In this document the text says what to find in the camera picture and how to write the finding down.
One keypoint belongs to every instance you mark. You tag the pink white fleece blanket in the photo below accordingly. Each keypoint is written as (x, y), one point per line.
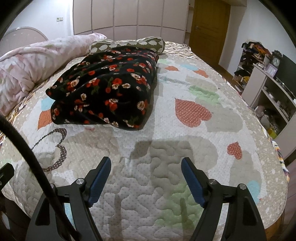
(24, 67)

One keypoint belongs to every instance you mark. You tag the small picture frame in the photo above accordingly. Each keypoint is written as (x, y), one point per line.
(271, 70)

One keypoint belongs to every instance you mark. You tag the white cluttered shelf unit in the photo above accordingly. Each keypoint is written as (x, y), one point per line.
(272, 99)

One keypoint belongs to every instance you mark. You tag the white panelled wardrobe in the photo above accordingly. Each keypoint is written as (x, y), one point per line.
(132, 19)

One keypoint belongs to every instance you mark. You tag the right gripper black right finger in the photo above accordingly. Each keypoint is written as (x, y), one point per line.
(243, 221)

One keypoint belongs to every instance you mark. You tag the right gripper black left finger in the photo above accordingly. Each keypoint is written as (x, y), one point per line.
(80, 195)

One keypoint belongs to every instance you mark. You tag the black red floral dress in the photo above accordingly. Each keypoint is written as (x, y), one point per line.
(112, 87)

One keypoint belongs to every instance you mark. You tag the brown wooden door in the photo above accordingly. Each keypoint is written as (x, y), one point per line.
(209, 29)

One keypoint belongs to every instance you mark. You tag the olive polka dot pillow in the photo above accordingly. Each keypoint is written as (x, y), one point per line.
(156, 44)

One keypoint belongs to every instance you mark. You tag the curved white headboard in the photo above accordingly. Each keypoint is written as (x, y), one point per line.
(19, 37)

